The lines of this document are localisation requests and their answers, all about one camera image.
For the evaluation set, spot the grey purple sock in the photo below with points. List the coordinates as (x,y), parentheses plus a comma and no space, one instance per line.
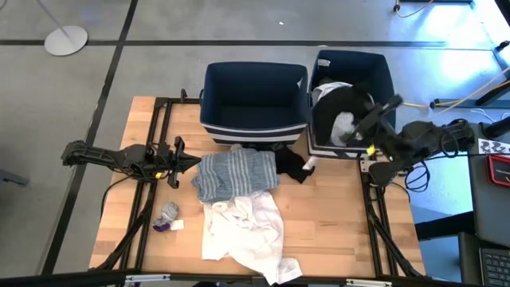
(169,211)

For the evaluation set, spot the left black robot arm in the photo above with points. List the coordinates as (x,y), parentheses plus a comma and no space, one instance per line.
(95,153)

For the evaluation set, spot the black white marker sheet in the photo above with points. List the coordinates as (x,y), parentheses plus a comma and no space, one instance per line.
(494,147)

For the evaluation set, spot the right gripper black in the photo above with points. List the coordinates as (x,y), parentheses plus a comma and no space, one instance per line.
(380,133)

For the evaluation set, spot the small white card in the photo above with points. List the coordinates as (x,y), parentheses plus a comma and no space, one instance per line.
(177,225)

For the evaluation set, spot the black pole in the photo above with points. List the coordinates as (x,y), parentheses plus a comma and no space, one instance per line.
(498,126)

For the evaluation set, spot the white towel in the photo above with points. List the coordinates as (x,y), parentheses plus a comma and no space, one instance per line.
(279,271)

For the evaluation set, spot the round white floor base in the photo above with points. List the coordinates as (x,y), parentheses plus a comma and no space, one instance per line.
(65,40)

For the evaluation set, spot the dark grey desk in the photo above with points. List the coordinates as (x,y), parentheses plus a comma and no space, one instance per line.
(490,207)

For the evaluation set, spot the pale white shirt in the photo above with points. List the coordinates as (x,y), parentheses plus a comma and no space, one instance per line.
(239,223)

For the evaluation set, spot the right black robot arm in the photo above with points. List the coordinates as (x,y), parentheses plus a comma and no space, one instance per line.
(422,137)

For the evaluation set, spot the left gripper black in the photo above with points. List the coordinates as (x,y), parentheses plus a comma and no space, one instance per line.
(169,161)

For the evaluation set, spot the dark keyboard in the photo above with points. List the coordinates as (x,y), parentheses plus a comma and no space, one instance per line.
(496,267)

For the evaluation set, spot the black desk leg frame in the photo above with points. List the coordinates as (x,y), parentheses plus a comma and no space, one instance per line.
(458,103)

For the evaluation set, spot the red black device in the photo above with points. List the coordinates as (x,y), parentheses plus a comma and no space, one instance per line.
(500,171)

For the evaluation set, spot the navy white striped fabric bin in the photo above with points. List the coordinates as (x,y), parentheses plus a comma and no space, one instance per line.
(255,91)
(358,64)

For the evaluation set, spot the silver metal bracket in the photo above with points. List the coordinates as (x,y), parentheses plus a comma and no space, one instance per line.
(368,283)
(147,278)

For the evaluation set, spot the black frame crossbar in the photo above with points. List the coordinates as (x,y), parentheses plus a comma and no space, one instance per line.
(79,278)

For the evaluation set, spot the grey striped shirt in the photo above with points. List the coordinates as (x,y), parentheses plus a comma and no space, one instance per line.
(235,175)

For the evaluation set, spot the grey floor foot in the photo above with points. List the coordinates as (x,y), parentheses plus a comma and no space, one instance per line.
(12,177)

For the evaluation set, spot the blue plaid shirt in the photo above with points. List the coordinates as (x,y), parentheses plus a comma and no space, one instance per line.
(326,88)

